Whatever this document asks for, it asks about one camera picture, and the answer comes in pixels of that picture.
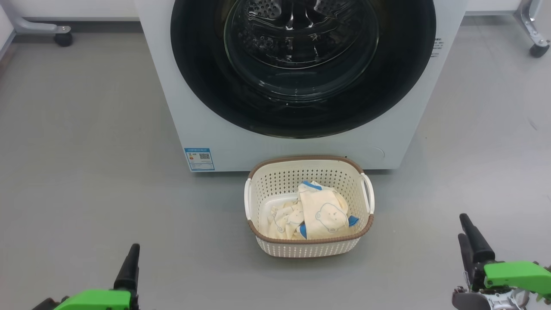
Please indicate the black caster wheel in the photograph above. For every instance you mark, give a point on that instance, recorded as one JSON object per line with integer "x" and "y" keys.
{"x": 539, "y": 50}
{"x": 63, "y": 39}

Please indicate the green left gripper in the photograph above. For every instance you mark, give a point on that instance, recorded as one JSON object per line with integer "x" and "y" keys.
{"x": 99, "y": 300}

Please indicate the cream perforated laundry basket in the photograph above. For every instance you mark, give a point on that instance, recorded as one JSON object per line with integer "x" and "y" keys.
{"x": 275, "y": 176}

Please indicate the cream garment with small prints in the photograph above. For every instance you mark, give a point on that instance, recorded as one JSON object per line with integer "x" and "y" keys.
{"x": 282, "y": 219}

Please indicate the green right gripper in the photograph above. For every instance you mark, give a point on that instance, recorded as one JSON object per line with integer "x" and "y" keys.
{"x": 516, "y": 275}

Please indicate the grey metal frame leg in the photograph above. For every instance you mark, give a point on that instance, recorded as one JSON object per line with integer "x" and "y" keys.
{"x": 26, "y": 26}
{"x": 528, "y": 21}

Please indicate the white front-load washing machine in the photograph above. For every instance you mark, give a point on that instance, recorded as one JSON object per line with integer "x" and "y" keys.
{"x": 206, "y": 129}

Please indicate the glass washing machine door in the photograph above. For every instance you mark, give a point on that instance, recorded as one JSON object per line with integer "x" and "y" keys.
{"x": 206, "y": 77}

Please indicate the cream garment with bear print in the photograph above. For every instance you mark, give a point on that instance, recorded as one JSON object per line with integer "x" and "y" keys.
{"x": 327, "y": 213}

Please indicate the black text instruction sticker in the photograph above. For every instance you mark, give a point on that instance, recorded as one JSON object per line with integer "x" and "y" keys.
{"x": 436, "y": 46}

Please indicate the blue energy label sticker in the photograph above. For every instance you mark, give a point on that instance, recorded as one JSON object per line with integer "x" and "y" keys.
{"x": 199, "y": 159}

